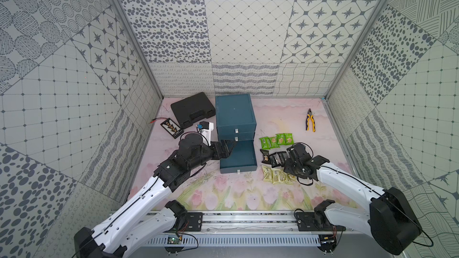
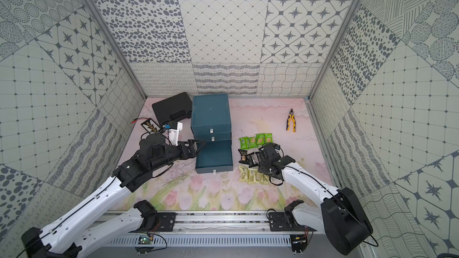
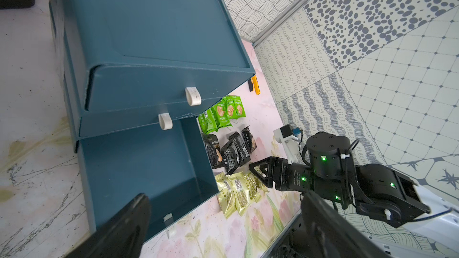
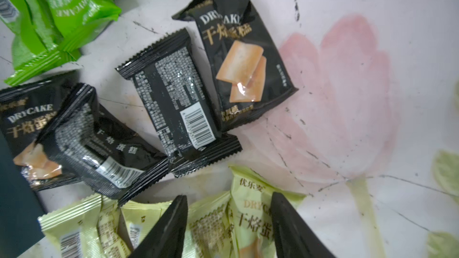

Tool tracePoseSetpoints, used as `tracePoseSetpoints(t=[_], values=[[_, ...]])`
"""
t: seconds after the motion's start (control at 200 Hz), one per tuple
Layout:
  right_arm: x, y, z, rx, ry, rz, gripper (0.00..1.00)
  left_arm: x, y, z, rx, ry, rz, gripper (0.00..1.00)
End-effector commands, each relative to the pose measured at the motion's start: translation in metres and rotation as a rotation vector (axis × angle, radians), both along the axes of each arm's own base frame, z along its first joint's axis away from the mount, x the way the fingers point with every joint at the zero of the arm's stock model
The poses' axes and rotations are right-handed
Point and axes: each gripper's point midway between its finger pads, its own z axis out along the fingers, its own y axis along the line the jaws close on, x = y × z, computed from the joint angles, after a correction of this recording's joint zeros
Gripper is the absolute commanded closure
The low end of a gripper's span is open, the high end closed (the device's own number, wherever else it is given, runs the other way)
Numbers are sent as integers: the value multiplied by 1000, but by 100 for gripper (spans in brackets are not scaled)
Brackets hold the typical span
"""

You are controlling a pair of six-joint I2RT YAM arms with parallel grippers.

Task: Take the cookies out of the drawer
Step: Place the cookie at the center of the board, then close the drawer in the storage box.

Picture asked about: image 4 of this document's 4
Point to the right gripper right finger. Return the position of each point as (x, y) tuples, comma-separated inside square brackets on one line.
[(293, 237)]

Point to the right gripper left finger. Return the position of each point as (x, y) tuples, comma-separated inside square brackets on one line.
[(166, 239)]

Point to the yellow snack packet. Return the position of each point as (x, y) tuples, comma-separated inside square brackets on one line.
[(86, 229), (249, 213), (141, 218), (208, 233)]

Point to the black snack packet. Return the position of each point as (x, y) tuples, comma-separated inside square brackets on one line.
[(249, 75), (25, 110), (84, 138), (171, 89)]

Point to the teal plastic drawer cabinet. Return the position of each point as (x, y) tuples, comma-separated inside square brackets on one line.
[(20, 209)]

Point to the green cookie packet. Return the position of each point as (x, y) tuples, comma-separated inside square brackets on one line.
[(81, 21), (35, 47)]

